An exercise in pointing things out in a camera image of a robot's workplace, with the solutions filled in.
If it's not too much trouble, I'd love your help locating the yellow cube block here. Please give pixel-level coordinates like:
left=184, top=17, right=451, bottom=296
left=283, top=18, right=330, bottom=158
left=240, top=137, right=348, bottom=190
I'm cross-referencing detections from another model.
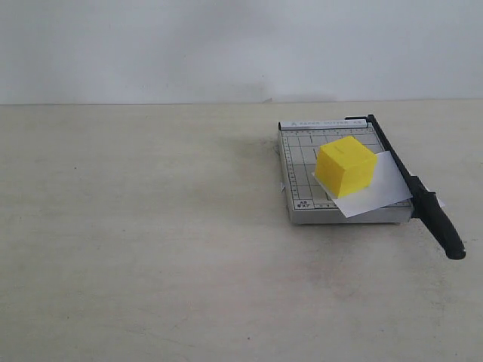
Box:
left=314, top=136, right=377, bottom=198

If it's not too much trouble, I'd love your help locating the white paper sheet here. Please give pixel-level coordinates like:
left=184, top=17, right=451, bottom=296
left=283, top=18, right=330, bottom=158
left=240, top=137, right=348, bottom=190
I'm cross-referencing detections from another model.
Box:
left=312, top=151, right=412, bottom=218

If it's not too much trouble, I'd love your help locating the black cutter blade arm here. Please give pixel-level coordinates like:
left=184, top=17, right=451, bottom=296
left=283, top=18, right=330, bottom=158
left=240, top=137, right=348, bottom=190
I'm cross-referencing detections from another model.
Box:
left=345, top=114, right=466, bottom=260

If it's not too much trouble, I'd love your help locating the grey paper cutter base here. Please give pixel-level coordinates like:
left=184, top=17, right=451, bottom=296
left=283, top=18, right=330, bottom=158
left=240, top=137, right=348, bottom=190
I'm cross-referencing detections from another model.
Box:
left=278, top=117, right=413, bottom=225

